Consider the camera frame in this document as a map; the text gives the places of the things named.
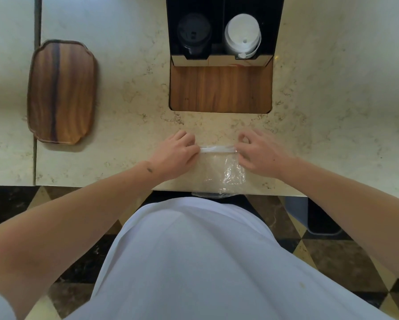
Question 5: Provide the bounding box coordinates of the person's left forearm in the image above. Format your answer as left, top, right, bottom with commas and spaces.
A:
0, 161, 162, 320

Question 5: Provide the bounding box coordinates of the person's white shirt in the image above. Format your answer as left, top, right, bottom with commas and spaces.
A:
0, 196, 399, 320

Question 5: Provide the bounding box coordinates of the person's left hand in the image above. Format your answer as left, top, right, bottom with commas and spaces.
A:
148, 130, 201, 182

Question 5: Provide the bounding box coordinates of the black lid organizer box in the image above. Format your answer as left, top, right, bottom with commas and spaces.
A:
166, 0, 285, 67

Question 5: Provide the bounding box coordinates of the person's right forearm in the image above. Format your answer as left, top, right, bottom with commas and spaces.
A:
284, 158, 399, 291

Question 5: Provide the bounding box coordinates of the stack of black cup lids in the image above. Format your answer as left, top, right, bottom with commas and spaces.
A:
177, 12, 213, 59

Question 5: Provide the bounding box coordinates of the wooden inset panel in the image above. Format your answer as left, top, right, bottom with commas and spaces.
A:
169, 59, 273, 114

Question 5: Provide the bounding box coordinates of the brown wooden tray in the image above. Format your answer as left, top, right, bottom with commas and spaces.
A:
27, 39, 98, 145

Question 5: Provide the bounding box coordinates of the stack of white cup lids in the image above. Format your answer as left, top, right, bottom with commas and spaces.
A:
223, 13, 262, 60

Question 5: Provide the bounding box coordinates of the clear plastic zip bag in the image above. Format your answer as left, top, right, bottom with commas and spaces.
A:
191, 145, 247, 199

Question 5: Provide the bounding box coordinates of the person's right hand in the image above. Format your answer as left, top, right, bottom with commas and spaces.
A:
236, 129, 299, 180

